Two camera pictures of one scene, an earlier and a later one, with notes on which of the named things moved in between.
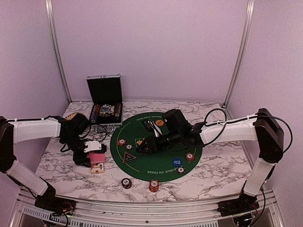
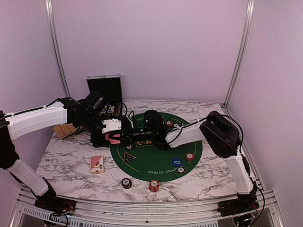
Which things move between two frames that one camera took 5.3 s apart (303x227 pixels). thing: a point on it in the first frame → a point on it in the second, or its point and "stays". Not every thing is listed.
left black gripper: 79,160 → 99,141
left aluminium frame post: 53,39 stays
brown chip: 181,170 stays
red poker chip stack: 154,185 stays
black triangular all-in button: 128,157 stays
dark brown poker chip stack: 126,183 stays
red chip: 190,156 stays
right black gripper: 151,143 → 127,137
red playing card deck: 96,157 → 112,141
